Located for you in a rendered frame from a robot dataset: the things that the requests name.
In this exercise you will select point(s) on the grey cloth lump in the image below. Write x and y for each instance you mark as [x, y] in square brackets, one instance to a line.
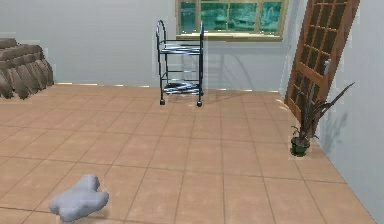
[78, 200]

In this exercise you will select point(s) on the brown lattice room door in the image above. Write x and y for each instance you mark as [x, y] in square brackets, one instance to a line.
[320, 50]

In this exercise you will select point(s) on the wooden framed window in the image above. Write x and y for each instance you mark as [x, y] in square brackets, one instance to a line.
[232, 17]

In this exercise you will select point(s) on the dark potted house plant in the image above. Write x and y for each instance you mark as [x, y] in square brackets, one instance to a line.
[301, 144]

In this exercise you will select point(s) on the black metal trolley cart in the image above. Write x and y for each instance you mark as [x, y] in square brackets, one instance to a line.
[180, 50]

